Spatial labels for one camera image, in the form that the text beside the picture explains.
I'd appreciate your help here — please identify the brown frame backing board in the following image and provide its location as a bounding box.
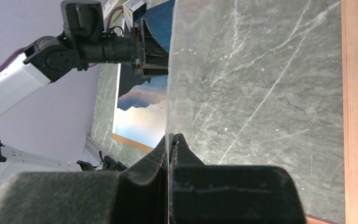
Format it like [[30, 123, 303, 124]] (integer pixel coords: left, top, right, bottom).
[[111, 133, 153, 153]]

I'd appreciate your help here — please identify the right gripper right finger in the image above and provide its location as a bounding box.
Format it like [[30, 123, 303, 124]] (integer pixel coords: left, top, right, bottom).
[[168, 133, 306, 224]]

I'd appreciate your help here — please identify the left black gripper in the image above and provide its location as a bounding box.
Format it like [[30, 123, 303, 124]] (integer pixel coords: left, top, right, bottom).
[[103, 18, 169, 77]]

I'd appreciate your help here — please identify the copper wooden picture frame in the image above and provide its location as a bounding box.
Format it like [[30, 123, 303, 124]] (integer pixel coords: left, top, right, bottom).
[[305, 0, 358, 224]]

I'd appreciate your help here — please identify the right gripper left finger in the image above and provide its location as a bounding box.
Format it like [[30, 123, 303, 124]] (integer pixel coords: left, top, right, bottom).
[[0, 139, 169, 224]]

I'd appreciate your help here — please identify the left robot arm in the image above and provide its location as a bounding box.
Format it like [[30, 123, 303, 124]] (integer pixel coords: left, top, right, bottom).
[[0, 19, 168, 181]]

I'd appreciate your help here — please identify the mountain landscape photo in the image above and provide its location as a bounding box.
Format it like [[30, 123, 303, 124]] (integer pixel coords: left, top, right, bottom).
[[112, 0, 174, 148]]

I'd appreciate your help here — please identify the clear acrylic sheet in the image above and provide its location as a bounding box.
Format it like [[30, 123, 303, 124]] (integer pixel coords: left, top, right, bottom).
[[168, 0, 345, 224]]

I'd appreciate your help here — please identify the small white red box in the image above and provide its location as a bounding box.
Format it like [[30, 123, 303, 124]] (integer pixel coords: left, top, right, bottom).
[[102, 0, 126, 21]]

